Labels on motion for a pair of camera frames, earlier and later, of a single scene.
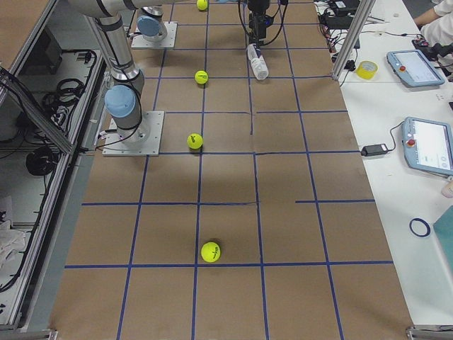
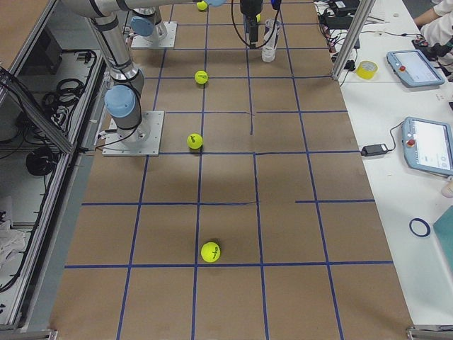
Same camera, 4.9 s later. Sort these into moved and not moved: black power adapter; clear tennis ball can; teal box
Moved: clear tennis ball can
Not moved: black power adapter; teal box
